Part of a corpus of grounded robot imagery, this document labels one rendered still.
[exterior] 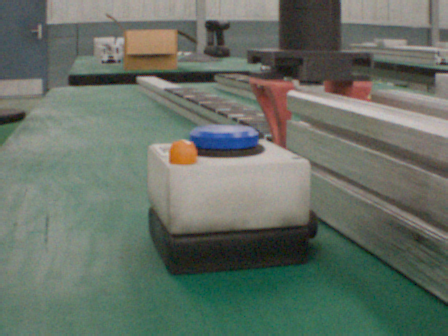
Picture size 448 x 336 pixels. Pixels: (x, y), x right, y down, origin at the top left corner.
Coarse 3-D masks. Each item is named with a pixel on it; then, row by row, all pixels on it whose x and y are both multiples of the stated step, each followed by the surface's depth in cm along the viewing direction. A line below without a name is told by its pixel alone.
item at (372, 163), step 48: (288, 96) 54; (336, 96) 50; (384, 96) 54; (288, 144) 55; (336, 144) 46; (384, 144) 41; (432, 144) 34; (336, 192) 46; (384, 192) 39; (432, 192) 34; (384, 240) 39; (432, 240) 34; (432, 288) 34
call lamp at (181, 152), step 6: (174, 144) 37; (180, 144) 37; (186, 144) 37; (192, 144) 38; (174, 150) 37; (180, 150) 37; (186, 150) 37; (192, 150) 37; (174, 156) 37; (180, 156) 37; (186, 156) 37; (192, 156) 37; (174, 162) 37; (180, 162) 37; (186, 162) 37; (192, 162) 37
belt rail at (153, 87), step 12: (144, 84) 154; (156, 84) 141; (168, 84) 140; (156, 96) 138; (168, 96) 124; (180, 108) 114; (192, 108) 104; (204, 108) 97; (192, 120) 105; (204, 120) 97; (216, 120) 90; (228, 120) 84
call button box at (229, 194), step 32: (160, 160) 40; (224, 160) 38; (256, 160) 38; (288, 160) 39; (160, 192) 40; (192, 192) 37; (224, 192) 38; (256, 192) 38; (288, 192) 39; (160, 224) 41; (192, 224) 38; (224, 224) 38; (256, 224) 39; (288, 224) 39; (192, 256) 38; (224, 256) 38; (256, 256) 39; (288, 256) 39
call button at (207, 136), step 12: (192, 132) 41; (204, 132) 40; (216, 132) 40; (228, 132) 40; (240, 132) 40; (252, 132) 40; (204, 144) 40; (216, 144) 40; (228, 144) 39; (240, 144) 40; (252, 144) 40
